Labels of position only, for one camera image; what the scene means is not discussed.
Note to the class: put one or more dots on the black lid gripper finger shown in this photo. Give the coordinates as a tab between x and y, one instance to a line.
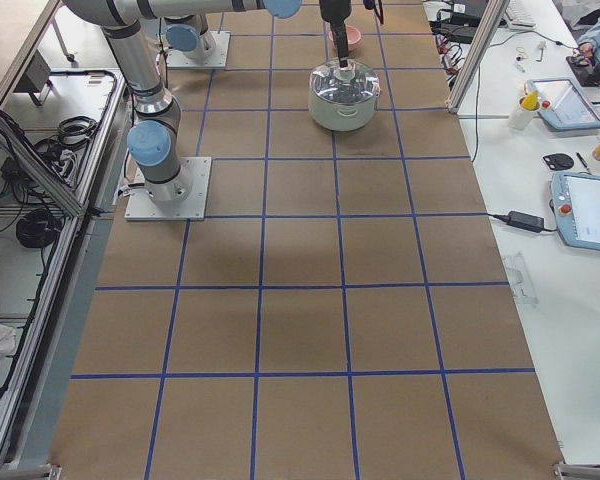
339	34

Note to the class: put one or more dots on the upper blue teach pendant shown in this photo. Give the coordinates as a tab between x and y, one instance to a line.
564	105

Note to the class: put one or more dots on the black pen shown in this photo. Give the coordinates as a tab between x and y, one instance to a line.
583	163

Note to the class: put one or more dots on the brown paper table mat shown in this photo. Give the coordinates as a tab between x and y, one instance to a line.
340	313

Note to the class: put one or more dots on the glass pot lid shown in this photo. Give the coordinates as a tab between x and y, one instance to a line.
350	85

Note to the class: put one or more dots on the black round case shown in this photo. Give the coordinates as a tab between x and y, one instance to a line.
558	161

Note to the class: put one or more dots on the black gripper body holding lid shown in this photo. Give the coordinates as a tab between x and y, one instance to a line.
333	11

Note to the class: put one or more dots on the lower blue teach pendant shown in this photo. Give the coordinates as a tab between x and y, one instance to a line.
576	203

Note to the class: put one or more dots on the black power adapter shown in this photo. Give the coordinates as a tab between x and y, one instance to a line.
525	221

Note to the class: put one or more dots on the aluminium frame post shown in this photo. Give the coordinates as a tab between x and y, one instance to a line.
484	34

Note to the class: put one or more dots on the blue teach pendant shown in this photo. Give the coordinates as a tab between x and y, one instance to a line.
576	203
564	105

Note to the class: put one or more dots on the pink bowl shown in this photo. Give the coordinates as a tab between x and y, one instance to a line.
354	37

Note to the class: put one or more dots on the white cup with banana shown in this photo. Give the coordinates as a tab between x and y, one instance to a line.
524	112

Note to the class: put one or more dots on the pale green cooking pot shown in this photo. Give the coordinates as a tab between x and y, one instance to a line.
337	117

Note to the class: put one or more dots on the clear plastic holder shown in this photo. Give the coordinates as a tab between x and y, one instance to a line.
519	279

